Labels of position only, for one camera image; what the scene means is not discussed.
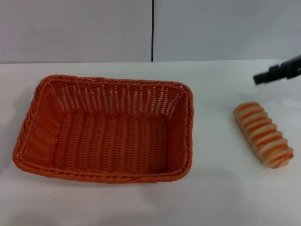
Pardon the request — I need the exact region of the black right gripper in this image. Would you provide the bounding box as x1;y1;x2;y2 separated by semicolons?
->
253;54;301;86

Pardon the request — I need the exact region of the striped bread roll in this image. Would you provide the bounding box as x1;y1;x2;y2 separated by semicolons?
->
233;101;294;169

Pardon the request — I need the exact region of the orange woven rectangular basket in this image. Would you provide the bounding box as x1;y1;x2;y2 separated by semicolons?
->
11;74;195;185

